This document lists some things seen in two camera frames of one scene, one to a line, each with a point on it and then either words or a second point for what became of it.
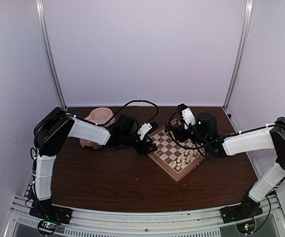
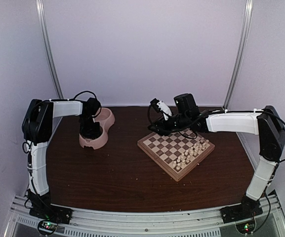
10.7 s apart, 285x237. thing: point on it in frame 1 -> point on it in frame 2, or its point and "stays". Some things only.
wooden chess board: (176, 157) stays
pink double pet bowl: (101, 115) stays
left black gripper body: (141, 149) -> (89, 129)
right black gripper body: (179, 132) -> (183, 122)
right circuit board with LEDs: (246, 227) stays
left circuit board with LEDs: (47, 226) stays
